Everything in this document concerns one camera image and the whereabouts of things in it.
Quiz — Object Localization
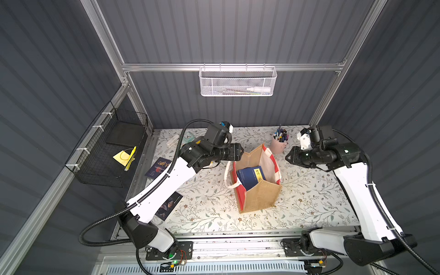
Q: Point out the blue book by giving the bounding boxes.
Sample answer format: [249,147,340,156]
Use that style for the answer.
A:
[237,166,266,191]

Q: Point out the burlap canvas bag red panel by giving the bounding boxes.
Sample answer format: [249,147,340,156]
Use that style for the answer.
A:
[223,144,281,214]

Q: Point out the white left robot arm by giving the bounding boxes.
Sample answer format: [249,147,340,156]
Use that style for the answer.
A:
[118,121,244,257]

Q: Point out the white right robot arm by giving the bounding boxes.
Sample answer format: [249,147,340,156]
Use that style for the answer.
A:
[285,126,417,266]

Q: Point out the small teal card box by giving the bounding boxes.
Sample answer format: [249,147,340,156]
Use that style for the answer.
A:
[182,133,195,144]

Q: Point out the white eraser block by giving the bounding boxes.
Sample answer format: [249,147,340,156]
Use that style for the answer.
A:
[166,134,179,148]

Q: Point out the pink pen holder cup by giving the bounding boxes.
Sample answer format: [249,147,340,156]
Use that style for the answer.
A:
[269,125,289,155]

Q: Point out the floral table mat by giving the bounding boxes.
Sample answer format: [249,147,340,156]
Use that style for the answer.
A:
[131,125,361,237]

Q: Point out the dark portrait book upper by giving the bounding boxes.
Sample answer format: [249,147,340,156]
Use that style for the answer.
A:
[145,157,172,180]

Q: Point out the dark portrait book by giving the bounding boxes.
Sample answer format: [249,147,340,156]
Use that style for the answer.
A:
[155,192,183,221]
[145,157,172,180]

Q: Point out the white marker in basket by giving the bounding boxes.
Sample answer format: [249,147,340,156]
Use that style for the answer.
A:
[246,87,272,94]

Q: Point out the dark portrait book lower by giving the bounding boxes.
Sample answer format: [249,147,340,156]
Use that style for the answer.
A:
[155,192,183,221]

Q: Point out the yellow pen in basket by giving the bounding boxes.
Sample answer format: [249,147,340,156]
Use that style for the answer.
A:
[124,146,137,171]

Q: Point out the black tray in basket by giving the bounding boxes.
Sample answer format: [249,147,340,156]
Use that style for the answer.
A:
[105,121,144,147]

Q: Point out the yellow sticky note pad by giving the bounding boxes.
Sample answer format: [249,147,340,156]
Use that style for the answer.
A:
[113,150,132,167]

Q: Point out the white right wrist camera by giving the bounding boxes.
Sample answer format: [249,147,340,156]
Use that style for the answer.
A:
[297,128,312,151]

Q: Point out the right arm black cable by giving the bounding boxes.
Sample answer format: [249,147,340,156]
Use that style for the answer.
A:
[329,128,440,275]

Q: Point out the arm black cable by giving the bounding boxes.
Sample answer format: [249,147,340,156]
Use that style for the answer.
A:
[329,128,440,275]
[78,118,214,275]

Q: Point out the white wire mesh basket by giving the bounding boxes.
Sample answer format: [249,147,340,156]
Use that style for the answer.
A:
[199,65,277,97]

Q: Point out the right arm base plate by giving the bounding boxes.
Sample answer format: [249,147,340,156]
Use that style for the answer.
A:
[280,238,327,258]

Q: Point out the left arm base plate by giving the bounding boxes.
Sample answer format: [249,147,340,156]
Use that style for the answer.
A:
[145,241,194,261]

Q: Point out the black wire wall basket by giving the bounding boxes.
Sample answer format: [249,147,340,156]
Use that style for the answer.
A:
[65,104,149,188]

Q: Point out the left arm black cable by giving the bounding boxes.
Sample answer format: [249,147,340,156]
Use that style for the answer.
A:
[78,118,214,275]

